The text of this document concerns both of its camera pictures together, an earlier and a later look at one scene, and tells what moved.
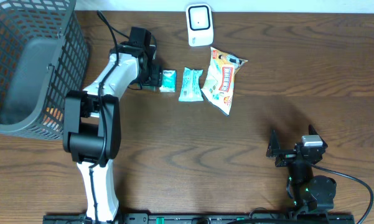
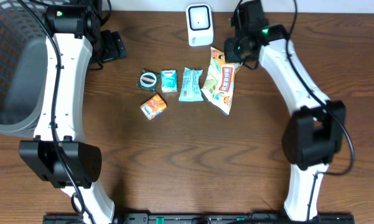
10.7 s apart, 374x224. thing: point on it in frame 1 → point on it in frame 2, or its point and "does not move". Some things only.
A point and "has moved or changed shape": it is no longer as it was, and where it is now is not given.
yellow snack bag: x=218 y=91 does not move
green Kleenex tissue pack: x=169 y=81 does not move
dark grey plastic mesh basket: x=37 y=50 does not move
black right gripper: x=287 y=155 → x=229 y=55
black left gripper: x=155 y=76 → x=112 y=47
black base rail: x=238 y=218 does not move
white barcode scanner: x=200 y=24 does not move
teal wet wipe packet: x=190 y=90 does not move
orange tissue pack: x=53 y=118 has moved or changed shape
